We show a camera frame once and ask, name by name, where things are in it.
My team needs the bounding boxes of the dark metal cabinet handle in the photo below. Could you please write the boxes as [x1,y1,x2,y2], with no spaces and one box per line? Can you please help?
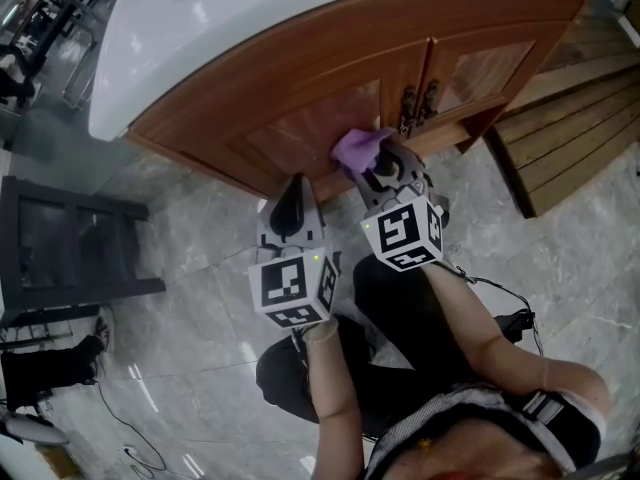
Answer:
[398,85,420,133]
[417,78,442,122]

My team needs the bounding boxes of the person's right forearm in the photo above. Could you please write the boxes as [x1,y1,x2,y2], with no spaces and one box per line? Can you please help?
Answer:
[424,262,506,369]

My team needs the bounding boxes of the white oval device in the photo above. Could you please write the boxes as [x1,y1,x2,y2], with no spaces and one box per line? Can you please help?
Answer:
[0,411,70,445]

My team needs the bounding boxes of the wooden slatted platform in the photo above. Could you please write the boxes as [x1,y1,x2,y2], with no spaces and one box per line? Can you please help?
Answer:
[482,0,640,219]

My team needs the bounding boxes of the wooden vanity cabinet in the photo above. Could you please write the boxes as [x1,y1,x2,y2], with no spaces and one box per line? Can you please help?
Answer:
[124,0,591,214]

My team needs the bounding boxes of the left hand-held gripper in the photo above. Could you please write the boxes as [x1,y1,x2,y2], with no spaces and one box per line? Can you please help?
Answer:
[248,173,343,331]

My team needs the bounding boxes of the purple grey cloth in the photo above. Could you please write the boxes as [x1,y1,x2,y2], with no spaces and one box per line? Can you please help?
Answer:
[330,126,397,187]

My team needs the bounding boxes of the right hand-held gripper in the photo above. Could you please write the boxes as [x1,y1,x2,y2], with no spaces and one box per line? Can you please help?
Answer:
[354,140,451,274]

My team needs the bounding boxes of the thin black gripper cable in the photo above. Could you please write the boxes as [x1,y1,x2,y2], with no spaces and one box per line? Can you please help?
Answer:
[454,265,546,359]

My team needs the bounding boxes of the person's black trousers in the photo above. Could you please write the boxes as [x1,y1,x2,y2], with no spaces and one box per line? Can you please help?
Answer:
[255,255,481,434]

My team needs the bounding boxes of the metal tube chair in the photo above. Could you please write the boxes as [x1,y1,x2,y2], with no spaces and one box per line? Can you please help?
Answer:
[62,22,101,112]

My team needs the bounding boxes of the black floor cable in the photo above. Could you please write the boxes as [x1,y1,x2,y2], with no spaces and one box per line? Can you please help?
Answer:
[94,377,201,480]

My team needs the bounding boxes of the wooden cabinet door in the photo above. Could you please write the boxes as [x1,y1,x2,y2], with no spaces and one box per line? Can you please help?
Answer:
[224,37,434,192]
[407,35,544,134]

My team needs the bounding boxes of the small black cable box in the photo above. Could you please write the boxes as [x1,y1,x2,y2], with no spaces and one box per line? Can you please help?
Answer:
[494,309,537,343]

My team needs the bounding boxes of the person's grey mesh vest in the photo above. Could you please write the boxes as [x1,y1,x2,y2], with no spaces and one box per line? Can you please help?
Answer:
[367,382,604,480]

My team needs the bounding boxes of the person's left forearm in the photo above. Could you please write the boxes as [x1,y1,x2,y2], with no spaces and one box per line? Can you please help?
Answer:
[302,317,364,480]

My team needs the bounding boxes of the white sink countertop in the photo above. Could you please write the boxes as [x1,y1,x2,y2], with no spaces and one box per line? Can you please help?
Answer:
[87,0,601,143]

